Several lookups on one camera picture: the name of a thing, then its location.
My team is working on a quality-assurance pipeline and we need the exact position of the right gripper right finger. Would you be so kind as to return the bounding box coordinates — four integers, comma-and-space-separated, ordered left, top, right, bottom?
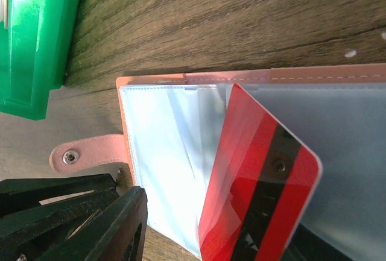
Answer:
282, 224, 352, 261

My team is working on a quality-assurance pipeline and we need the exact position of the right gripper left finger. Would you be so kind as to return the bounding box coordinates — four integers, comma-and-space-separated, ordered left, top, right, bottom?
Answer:
39, 186, 148, 260

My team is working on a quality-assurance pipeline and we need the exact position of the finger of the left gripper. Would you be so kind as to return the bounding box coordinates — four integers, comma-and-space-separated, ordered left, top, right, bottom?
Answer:
1, 193, 118, 260
1, 174, 116, 218

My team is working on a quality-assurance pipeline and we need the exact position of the pink leather card holder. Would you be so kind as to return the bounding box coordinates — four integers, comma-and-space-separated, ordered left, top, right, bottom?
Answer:
50, 63, 385, 260

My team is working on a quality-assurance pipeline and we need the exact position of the red white card stack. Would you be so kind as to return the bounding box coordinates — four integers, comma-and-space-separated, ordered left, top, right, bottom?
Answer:
1, 0, 9, 29

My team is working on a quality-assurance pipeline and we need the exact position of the left green bin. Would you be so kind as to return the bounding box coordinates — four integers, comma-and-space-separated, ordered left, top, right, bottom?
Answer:
1, 0, 80, 121

